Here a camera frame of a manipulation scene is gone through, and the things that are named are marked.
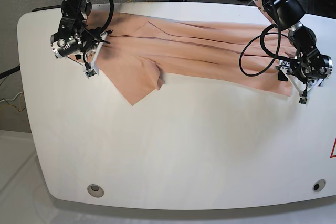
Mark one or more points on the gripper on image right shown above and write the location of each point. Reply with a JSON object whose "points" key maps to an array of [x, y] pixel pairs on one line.
{"points": [[291, 72]]}

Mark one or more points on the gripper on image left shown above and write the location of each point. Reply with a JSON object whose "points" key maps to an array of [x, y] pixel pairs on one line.
{"points": [[90, 57]]}

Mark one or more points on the peach T-shirt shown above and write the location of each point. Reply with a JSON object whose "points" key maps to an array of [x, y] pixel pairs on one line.
{"points": [[140, 50]]}

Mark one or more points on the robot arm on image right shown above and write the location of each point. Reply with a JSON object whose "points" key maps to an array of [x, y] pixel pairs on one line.
{"points": [[309, 67]]}

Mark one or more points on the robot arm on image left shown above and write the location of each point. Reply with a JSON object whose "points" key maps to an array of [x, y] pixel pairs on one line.
{"points": [[74, 38]]}

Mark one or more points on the black bar at left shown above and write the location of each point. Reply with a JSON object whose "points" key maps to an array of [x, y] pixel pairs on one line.
{"points": [[9, 72]]}

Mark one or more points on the right table grommet hole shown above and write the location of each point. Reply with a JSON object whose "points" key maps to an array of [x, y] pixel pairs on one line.
{"points": [[319, 185]]}

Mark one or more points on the table grommet hole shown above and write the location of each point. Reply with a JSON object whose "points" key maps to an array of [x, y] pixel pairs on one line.
{"points": [[319, 185], [95, 191]]}

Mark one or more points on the left table grommet hole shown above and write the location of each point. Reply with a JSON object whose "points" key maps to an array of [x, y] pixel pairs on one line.
{"points": [[95, 191]]}

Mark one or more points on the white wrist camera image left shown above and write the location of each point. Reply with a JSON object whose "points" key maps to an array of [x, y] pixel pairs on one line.
{"points": [[90, 72]]}

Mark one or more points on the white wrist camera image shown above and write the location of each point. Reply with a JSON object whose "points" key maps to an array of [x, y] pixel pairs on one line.
{"points": [[90, 72], [303, 100]]}

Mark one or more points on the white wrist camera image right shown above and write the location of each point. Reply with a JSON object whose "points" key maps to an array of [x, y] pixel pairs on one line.
{"points": [[303, 100]]}

